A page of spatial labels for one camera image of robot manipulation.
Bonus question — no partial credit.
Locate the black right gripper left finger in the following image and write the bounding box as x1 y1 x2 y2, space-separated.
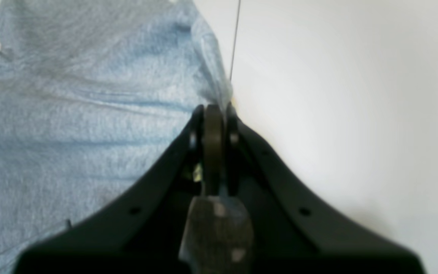
15 105 219 274

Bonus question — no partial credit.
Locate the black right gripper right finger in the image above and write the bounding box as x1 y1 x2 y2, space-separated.
224 104 425 274

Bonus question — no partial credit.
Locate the grey T-shirt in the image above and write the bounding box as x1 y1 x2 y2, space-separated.
0 0 232 274

